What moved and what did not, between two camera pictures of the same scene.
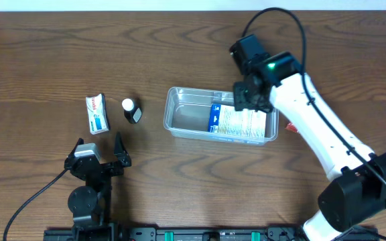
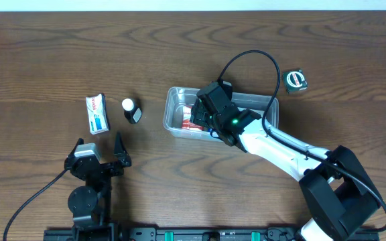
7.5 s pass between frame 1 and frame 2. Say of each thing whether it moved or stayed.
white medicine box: stayed
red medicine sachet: moved
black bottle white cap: stayed
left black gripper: stayed
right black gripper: moved
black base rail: stayed
